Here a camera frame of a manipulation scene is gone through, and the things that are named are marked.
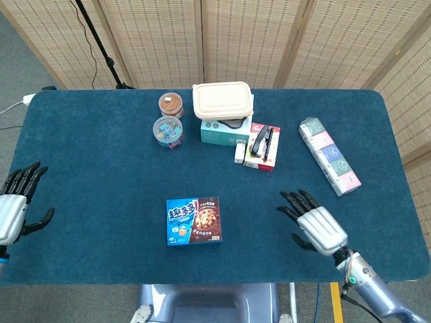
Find small white staples box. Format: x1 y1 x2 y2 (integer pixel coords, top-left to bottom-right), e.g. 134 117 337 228
234 140 248 165

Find multicolour tissue pack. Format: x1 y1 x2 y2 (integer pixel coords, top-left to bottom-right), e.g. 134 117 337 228
298 116 362 197

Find red white stapler box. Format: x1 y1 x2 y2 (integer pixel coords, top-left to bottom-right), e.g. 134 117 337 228
242 122 281 173

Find black stapler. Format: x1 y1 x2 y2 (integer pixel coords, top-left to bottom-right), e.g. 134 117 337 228
249 125 274 162

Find clear jar binder clips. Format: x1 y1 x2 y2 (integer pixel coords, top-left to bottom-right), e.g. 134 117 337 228
152 116 185 151

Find clear jar brown rubber bands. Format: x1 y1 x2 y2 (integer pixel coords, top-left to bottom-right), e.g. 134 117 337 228
158 92 185 119

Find beige lidded food container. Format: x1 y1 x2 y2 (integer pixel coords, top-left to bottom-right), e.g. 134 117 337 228
192 81 255 121

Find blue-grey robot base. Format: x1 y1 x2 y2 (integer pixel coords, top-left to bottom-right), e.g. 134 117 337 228
136 282 280 323

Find white power cable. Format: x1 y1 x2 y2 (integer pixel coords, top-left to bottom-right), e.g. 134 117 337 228
0 100 25 116

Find teal white cardboard box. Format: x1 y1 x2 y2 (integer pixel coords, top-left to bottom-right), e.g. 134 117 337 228
200 116 254 147

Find thin black hanging cable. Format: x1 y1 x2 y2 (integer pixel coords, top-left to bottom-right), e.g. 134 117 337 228
69 0 99 89

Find white pole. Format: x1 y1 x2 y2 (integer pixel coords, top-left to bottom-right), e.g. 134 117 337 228
288 282 299 323

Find black tripod stand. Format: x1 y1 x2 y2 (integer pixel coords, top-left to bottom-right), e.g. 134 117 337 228
74 0 135 89

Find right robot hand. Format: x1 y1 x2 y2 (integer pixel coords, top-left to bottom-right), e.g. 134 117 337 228
276 189 349 257

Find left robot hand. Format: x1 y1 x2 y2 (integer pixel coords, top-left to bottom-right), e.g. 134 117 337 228
0 161 55 246

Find bamboo folding screen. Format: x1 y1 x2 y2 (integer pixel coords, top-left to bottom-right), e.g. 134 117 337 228
0 0 431 209

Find blue brown cookie box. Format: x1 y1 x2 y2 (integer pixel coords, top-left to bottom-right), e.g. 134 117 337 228
166 196 223 247

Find blue table mat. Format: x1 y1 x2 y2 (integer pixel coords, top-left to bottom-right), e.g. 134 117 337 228
0 88 431 287

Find yellow floor tape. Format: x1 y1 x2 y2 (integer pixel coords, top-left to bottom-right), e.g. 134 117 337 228
329 282 344 323

